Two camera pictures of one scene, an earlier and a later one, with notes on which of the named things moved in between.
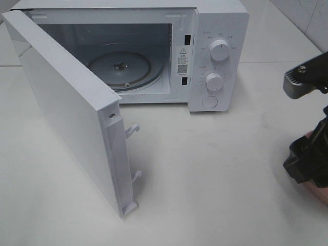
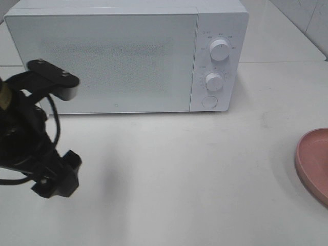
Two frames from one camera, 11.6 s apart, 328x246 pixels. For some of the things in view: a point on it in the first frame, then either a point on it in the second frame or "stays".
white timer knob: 214,82 stays
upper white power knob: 219,49 stays
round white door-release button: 210,101 stays
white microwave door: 86,114 → 123,62
